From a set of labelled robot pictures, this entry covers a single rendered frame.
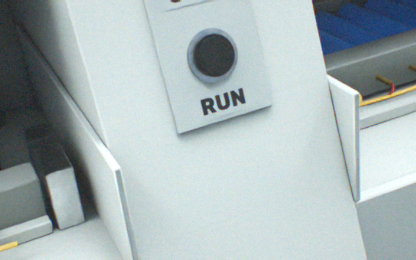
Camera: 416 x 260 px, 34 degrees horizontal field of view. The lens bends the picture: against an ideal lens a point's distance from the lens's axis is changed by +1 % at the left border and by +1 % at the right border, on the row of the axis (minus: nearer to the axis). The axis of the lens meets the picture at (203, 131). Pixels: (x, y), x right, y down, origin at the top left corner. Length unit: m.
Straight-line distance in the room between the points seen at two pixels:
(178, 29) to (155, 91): 0.02
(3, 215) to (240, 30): 0.12
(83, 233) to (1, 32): 0.18
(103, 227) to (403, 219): 0.13
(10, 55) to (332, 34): 0.20
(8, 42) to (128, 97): 0.20
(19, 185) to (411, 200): 0.17
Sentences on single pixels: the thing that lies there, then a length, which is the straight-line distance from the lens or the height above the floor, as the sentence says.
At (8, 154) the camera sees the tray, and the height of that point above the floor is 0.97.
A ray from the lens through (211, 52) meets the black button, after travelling 0.25.
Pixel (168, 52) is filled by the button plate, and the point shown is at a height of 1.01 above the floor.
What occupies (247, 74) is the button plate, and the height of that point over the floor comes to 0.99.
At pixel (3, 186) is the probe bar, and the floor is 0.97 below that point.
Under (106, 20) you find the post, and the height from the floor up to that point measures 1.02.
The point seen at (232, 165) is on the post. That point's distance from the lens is 0.26.
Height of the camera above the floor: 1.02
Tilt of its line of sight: 10 degrees down
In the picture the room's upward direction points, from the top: 14 degrees counter-clockwise
